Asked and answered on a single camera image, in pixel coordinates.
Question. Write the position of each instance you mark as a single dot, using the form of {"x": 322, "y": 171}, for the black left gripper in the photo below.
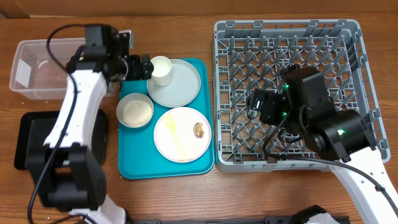
{"x": 136, "y": 73}

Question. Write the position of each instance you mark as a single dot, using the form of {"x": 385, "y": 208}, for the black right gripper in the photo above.
{"x": 270, "y": 98}

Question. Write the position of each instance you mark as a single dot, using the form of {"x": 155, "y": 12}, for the cream plastic cup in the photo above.
{"x": 162, "y": 70}

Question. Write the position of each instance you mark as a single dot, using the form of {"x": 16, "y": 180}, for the light grey plate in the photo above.
{"x": 183, "y": 88}

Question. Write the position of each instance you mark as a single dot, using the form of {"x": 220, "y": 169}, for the grey bowl of rice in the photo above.
{"x": 135, "y": 110}

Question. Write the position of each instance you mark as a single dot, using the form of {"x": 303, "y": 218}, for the yellow plastic spoon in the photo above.
{"x": 171, "y": 125}

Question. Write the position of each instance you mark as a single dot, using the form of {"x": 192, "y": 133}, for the brown food scrap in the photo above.
{"x": 198, "y": 130}

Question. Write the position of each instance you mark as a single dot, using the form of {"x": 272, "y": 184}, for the white pink-rimmed plate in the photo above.
{"x": 185, "y": 118}

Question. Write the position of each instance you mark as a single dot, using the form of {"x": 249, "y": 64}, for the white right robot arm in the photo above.
{"x": 341, "y": 139}

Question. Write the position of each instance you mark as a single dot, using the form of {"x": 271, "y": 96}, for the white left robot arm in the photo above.
{"x": 66, "y": 174}

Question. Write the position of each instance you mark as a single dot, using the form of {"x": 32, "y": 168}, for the grey dishwasher rack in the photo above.
{"x": 250, "y": 54}

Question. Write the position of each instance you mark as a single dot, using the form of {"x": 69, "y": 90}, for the black waste tray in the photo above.
{"x": 36, "y": 126}

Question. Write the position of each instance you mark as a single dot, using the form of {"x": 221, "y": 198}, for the clear plastic waste bin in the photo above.
{"x": 35, "y": 75}

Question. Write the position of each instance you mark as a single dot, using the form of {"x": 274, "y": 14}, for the teal plastic tray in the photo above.
{"x": 138, "y": 157}

